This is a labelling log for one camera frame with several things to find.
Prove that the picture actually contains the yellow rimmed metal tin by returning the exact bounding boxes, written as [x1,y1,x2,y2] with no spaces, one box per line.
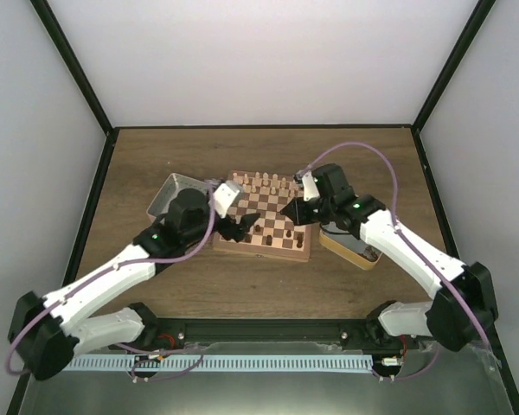
[319,222,382,271]

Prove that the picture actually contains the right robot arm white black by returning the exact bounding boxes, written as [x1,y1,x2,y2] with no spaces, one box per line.
[280,163,498,352]

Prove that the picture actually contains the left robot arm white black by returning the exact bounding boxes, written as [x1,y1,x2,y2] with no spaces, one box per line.
[8,182,260,380]

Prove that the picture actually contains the wooden chess board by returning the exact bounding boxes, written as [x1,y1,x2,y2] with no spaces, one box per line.
[213,170,312,262]

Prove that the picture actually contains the pink rimmed metal tin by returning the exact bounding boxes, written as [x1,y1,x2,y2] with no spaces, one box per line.
[146,173,208,222]

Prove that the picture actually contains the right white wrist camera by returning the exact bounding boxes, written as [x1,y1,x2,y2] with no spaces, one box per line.
[294,170,320,201]

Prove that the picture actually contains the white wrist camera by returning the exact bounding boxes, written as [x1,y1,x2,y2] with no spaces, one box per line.
[294,170,320,201]
[214,181,244,219]

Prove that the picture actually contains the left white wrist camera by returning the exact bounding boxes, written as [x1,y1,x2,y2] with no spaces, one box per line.
[214,181,244,219]

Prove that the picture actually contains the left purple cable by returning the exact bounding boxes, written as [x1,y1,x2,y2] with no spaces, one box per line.
[4,177,224,384]

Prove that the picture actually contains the purple cable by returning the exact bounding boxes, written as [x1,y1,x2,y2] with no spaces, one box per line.
[4,177,224,384]
[302,141,492,384]

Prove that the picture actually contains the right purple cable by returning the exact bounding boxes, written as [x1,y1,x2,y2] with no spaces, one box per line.
[302,141,492,384]

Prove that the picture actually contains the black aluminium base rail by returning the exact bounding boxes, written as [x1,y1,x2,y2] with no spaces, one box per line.
[38,317,494,351]

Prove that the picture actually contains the light blue slotted cable duct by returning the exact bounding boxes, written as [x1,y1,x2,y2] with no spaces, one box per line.
[64,354,373,374]

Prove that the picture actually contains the black enclosure frame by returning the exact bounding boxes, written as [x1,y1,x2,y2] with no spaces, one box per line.
[6,0,519,415]

